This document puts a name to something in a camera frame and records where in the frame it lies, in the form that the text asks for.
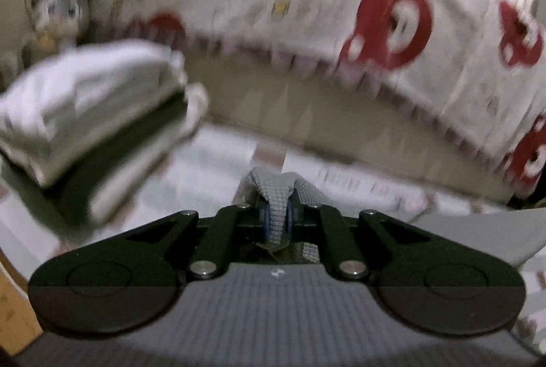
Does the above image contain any checkered bed sheet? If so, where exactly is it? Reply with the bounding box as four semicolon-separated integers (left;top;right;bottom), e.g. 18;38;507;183
0;123;546;353

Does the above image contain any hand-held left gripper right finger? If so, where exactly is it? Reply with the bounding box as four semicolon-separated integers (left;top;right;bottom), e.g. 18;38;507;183
286;203;431;281

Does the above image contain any beige mattress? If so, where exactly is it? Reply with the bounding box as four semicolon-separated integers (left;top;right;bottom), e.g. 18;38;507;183
181;49;515;203

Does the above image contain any wooden board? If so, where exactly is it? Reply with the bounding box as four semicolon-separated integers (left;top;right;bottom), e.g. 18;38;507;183
0;258;44;356

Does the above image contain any white folded garment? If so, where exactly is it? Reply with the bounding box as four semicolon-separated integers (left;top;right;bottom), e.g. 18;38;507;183
0;39;211;225

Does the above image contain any dark green folded garment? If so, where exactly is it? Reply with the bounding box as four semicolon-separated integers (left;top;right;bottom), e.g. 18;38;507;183
0;89;189;233

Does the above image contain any grey textured garment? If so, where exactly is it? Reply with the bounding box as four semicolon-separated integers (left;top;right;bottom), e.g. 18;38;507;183
240;166;546;270

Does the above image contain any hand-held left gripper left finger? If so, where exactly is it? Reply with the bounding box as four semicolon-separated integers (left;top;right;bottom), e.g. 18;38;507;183
128;203;274;281

